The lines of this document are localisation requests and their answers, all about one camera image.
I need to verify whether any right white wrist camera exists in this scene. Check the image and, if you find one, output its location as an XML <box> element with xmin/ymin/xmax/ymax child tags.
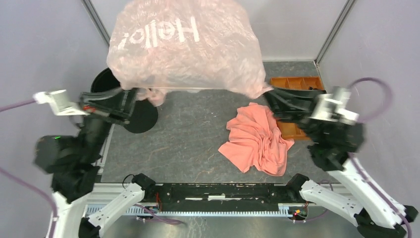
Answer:
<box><xmin>310</xmin><ymin>87</ymin><xmax>359</xmax><ymax>125</ymax></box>

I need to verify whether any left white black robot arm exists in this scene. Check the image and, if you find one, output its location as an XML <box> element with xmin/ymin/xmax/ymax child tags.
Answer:
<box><xmin>33</xmin><ymin>87</ymin><xmax>156</xmax><ymax>238</ymax></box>

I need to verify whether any right aluminium corner post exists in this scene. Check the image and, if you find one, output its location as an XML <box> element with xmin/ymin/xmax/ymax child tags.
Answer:
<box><xmin>314</xmin><ymin>0</ymin><xmax>357</xmax><ymax>67</ymax></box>

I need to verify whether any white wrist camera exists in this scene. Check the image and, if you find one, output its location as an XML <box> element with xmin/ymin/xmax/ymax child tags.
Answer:
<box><xmin>33</xmin><ymin>89</ymin><xmax>88</xmax><ymax>116</ymax></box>
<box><xmin>310</xmin><ymin>87</ymin><xmax>359</xmax><ymax>125</ymax></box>

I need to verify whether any aluminium corner post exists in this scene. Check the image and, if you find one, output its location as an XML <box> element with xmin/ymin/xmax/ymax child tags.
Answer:
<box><xmin>314</xmin><ymin>0</ymin><xmax>357</xmax><ymax>67</ymax></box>
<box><xmin>81</xmin><ymin>0</ymin><xmax>110</xmax><ymax>47</ymax></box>

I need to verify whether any black plastic trash bin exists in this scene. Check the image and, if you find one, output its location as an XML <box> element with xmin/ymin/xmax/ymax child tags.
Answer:
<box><xmin>90</xmin><ymin>68</ymin><xmax>158</xmax><ymax>134</ymax></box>

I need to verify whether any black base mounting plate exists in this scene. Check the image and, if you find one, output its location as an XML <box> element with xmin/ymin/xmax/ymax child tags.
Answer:
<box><xmin>142</xmin><ymin>183</ymin><xmax>305</xmax><ymax>212</ymax></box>

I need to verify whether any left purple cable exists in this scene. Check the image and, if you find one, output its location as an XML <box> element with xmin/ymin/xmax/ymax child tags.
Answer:
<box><xmin>0</xmin><ymin>98</ymin><xmax>60</xmax><ymax>238</ymax></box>

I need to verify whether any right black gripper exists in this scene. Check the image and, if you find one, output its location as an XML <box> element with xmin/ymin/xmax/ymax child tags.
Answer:
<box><xmin>251</xmin><ymin>80</ymin><xmax>321</xmax><ymax>141</ymax></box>

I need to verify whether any orange compartment tray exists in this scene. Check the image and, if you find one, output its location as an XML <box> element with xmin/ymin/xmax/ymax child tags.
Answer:
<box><xmin>270</xmin><ymin>77</ymin><xmax>324</xmax><ymax>141</ymax></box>

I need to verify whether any left aluminium corner post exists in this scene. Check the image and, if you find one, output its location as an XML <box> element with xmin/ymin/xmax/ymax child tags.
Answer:
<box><xmin>81</xmin><ymin>0</ymin><xmax>110</xmax><ymax>47</ymax></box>

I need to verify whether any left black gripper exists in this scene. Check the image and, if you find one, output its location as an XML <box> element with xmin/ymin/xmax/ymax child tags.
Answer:
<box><xmin>87</xmin><ymin>79</ymin><xmax>149</xmax><ymax>157</ymax></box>

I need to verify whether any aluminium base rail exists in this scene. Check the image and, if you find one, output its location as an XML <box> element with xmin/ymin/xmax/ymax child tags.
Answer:
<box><xmin>83</xmin><ymin>182</ymin><xmax>373</xmax><ymax>218</ymax></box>

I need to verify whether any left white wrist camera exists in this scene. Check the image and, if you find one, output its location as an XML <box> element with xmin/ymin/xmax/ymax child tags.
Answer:
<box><xmin>33</xmin><ymin>89</ymin><xmax>88</xmax><ymax>116</ymax></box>

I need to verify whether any salmon pink cloth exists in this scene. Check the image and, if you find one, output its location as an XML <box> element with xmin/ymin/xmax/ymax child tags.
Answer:
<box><xmin>218</xmin><ymin>102</ymin><xmax>295</xmax><ymax>177</ymax></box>

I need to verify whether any pink plastic trash bag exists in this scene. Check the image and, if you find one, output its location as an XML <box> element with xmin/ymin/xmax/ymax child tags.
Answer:
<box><xmin>106</xmin><ymin>0</ymin><xmax>271</xmax><ymax>106</ymax></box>

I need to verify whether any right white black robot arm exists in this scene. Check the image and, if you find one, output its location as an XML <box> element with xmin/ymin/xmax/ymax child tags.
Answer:
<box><xmin>263</xmin><ymin>87</ymin><xmax>418</xmax><ymax>238</ymax></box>

